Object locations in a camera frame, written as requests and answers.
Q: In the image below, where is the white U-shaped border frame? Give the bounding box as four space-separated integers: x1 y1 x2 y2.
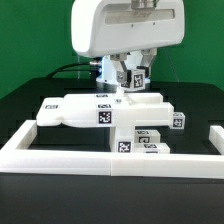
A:
0 120 224 179

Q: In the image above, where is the black cable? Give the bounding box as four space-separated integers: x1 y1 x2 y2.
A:
45 61 101 80

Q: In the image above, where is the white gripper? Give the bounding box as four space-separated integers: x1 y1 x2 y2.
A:
71 0 185 83

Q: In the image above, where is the white chair seat part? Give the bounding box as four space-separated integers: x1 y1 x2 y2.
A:
109 126 135 153

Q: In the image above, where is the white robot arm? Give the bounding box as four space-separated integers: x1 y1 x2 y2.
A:
71 0 184 91

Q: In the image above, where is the white chair back part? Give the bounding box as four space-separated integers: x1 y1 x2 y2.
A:
36 93 174 128

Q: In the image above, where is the small tagged white cube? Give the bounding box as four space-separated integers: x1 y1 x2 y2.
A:
121 69 145 91
172 112 185 129

